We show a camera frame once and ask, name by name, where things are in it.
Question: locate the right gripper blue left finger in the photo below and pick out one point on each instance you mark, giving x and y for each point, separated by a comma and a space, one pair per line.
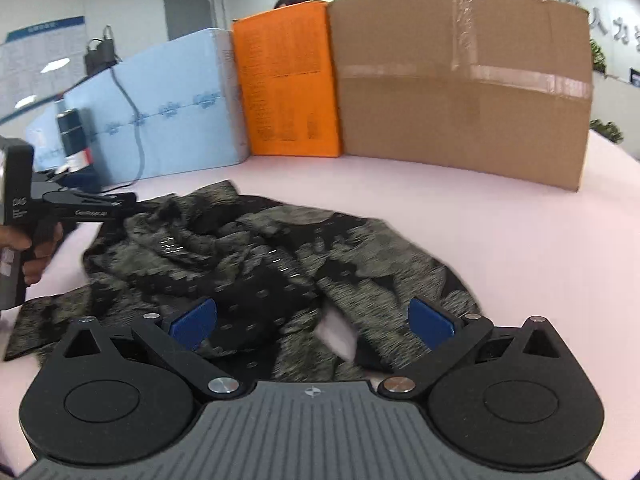
194, 323

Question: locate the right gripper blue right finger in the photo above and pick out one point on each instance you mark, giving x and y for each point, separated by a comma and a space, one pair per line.
433, 326

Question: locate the black lace patterned garment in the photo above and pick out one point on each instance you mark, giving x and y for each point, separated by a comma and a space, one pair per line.
302, 294

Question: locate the person's left hand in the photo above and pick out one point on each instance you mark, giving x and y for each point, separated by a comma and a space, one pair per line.
43, 253

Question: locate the small light blue box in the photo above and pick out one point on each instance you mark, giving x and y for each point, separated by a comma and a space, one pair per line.
44, 136

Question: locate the dark teal thermos bottle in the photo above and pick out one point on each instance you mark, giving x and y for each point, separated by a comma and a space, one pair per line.
79, 170

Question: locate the black power adapter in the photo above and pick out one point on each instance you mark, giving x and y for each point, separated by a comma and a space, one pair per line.
101, 53

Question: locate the large light blue box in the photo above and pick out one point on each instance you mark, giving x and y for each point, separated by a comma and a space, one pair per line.
170, 109

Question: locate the brown cardboard box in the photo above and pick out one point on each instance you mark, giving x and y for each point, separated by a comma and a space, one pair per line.
496, 86

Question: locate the potted green plant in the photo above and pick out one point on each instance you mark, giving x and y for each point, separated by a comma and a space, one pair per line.
608, 130

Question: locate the orange cardboard box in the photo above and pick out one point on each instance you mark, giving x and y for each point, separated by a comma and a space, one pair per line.
285, 69

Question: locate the person's head behind boxes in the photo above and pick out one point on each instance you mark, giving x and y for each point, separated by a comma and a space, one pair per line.
281, 3

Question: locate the wall notice board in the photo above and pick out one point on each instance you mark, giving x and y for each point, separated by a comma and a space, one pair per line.
40, 61

